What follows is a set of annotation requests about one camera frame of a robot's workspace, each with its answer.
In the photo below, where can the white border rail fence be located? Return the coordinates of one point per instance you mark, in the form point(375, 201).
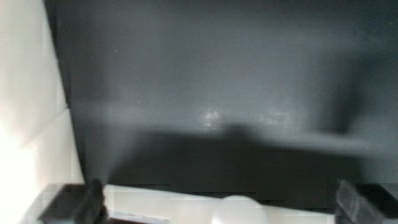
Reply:
point(38, 151)

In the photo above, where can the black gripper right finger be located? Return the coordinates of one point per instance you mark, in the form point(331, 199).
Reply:
point(366, 203)

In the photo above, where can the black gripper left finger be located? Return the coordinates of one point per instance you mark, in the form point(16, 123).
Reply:
point(77, 206)

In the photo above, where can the white drawer front tagged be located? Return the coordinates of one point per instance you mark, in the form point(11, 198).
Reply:
point(158, 207)

